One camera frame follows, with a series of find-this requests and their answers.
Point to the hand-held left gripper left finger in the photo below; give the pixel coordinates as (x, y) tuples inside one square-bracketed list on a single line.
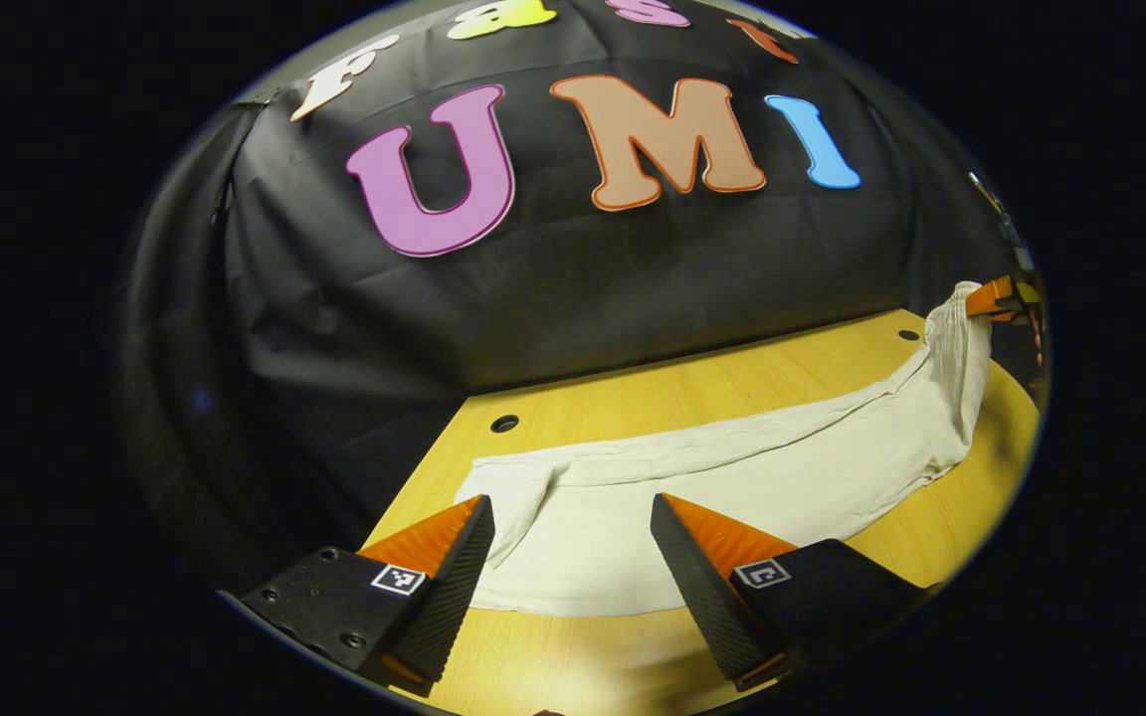
[(454, 597)]

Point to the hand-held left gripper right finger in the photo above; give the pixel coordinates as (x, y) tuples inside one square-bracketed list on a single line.
[(702, 597)]

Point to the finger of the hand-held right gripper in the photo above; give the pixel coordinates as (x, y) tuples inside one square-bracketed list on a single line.
[(991, 298)]

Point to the white jeans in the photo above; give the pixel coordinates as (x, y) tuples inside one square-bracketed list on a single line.
[(732, 497)]

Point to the black backdrop cloth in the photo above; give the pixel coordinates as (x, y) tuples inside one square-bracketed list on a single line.
[(583, 278)]

